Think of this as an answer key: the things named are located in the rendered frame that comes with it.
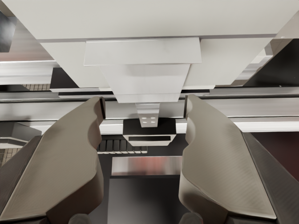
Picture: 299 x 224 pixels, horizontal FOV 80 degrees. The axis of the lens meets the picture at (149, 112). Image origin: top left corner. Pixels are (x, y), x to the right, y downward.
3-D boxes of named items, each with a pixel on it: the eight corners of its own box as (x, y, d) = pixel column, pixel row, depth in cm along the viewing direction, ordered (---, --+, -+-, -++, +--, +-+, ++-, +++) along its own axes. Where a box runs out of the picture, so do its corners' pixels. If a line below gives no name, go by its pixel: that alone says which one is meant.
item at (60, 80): (212, 64, 22) (215, 86, 22) (205, 76, 25) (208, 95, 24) (53, 67, 23) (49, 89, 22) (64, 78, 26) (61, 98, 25)
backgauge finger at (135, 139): (188, 90, 26) (191, 123, 25) (171, 128, 51) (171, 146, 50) (106, 92, 26) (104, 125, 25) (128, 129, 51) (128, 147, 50)
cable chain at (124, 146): (147, 138, 58) (147, 151, 57) (147, 141, 64) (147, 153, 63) (33, 141, 59) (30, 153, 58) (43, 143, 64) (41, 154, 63)
